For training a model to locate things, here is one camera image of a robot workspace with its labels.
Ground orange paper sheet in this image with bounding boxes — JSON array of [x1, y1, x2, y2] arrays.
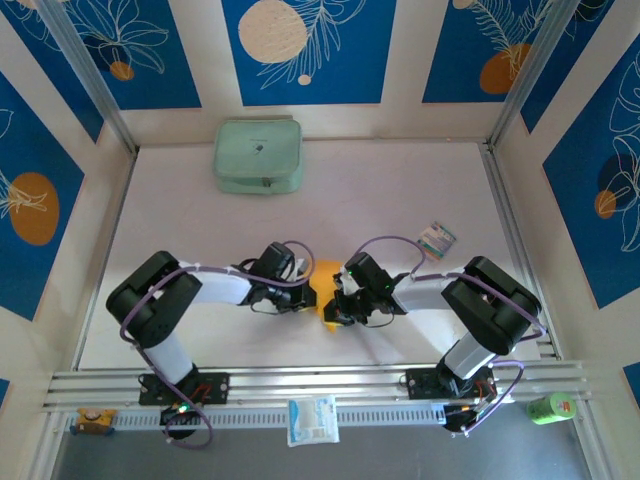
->
[[308, 258, 347, 335]]

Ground small blue printed packet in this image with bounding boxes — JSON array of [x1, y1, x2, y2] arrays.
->
[[416, 220, 459, 262]]

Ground white plastic mask packet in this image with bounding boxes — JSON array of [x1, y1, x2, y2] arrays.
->
[[287, 394, 341, 448]]

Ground mint green zip pouch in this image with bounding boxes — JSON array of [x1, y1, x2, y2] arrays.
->
[[213, 118, 305, 196]]

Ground black controller board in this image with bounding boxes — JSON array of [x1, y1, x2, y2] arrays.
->
[[443, 403, 496, 435], [159, 403, 202, 427]]

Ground green can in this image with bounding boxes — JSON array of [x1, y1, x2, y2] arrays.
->
[[525, 392, 578, 426]]

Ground small orange blue toy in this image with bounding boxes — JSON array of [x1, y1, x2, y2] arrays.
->
[[69, 407, 117, 437]]

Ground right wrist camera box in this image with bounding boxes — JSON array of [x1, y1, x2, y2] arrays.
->
[[335, 266, 360, 297]]

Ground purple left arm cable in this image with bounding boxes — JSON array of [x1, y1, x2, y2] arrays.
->
[[119, 241, 316, 450]]

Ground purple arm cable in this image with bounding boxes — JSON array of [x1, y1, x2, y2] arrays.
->
[[352, 235, 547, 437], [119, 241, 316, 450]]

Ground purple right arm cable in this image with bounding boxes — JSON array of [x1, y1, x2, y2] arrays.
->
[[352, 235, 547, 437]]

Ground aluminium mounting rail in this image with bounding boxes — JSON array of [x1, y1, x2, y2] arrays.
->
[[42, 358, 594, 414]]

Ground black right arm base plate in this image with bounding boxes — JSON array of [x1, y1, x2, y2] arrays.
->
[[405, 367, 499, 401]]

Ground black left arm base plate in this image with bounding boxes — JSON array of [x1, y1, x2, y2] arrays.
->
[[138, 370, 231, 406]]

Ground grey slotted cable duct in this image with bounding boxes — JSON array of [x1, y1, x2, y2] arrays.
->
[[63, 403, 449, 434]]

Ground aluminium side rail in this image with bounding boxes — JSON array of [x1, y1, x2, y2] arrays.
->
[[478, 141, 560, 360], [72, 148, 139, 372]]

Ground aluminium frame post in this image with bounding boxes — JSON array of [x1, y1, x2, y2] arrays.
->
[[487, 0, 576, 151], [37, 0, 139, 154]]

